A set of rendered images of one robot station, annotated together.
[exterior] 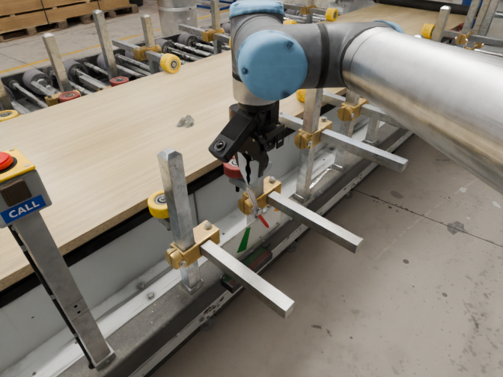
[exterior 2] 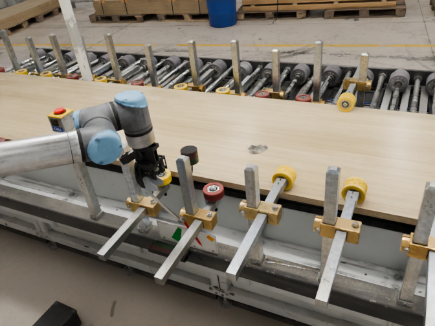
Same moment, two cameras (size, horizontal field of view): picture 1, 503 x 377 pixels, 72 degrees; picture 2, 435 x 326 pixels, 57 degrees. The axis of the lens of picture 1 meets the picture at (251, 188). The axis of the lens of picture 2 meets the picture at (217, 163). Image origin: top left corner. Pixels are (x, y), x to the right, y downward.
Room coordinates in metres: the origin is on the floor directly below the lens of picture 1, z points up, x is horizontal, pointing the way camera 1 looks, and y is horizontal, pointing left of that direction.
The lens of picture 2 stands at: (0.61, -1.14, 1.83)
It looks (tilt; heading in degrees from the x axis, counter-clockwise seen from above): 34 degrees down; 77
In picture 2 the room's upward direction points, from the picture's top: 7 degrees counter-clockwise
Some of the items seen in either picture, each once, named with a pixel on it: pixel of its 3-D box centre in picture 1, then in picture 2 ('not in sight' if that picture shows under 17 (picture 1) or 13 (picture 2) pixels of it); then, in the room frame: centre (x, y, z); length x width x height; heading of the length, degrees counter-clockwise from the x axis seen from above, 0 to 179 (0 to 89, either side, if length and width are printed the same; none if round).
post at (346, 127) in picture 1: (349, 114); (329, 230); (1.12, -0.35, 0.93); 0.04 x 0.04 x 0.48; 48
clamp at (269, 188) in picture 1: (259, 195); (198, 217); (0.77, -0.02, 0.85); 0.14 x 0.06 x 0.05; 138
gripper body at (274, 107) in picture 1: (258, 124); (147, 158); (0.64, -0.01, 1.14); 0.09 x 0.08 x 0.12; 137
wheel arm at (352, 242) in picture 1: (287, 207); (191, 235); (0.72, -0.10, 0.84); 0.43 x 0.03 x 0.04; 48
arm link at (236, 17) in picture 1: (257, 40); (133, 112); (0.63, -0.01, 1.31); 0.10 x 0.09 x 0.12; 7
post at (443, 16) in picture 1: (429, 61); not in sight; (1.67, -0.85, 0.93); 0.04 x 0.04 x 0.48; 48
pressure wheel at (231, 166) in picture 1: (236, 176); (214, 198); (0.85, 0.04, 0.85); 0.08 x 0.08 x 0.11
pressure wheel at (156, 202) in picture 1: (166, 213); (163, 184); (0.68, 0.23, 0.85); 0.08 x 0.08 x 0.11
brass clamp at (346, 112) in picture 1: (353, 108); (336, 228); (1.14, -0.36, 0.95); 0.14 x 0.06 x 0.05; 138
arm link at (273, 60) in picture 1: (274, 57); (96, 123); (0.52, -0.03, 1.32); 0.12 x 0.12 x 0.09; 7
